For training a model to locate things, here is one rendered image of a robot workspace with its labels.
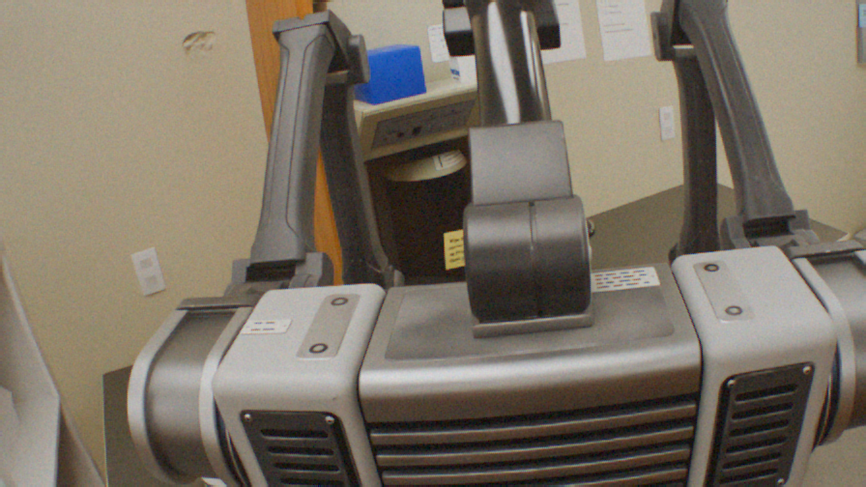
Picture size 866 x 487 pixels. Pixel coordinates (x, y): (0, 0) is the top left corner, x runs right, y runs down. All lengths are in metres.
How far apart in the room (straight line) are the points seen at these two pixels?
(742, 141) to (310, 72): 0.48
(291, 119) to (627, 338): 0.48
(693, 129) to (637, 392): 0.59
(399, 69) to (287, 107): 0.45
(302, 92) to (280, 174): 0.11
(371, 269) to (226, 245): 0.79
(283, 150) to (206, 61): 0.93
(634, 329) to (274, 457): 0.24
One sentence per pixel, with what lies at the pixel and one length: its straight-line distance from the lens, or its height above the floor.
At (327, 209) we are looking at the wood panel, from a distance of 1.23.
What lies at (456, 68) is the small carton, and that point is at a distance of 1.29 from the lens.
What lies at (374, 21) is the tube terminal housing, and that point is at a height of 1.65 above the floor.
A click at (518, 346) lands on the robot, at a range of 0.40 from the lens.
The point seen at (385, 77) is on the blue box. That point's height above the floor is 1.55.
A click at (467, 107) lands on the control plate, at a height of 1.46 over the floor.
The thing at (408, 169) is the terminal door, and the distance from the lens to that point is 1.34.
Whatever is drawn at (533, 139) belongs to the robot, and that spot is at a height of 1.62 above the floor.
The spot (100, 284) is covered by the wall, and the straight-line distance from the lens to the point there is 1.76.
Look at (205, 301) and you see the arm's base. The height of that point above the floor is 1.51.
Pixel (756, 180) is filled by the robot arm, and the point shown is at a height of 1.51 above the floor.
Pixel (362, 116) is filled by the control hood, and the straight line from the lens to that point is 1.18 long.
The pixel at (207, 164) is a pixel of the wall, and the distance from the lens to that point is 1.69.
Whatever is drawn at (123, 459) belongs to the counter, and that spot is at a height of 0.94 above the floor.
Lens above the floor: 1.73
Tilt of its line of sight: 23 degrees down
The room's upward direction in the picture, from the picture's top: 9 degrees counter-clockwise
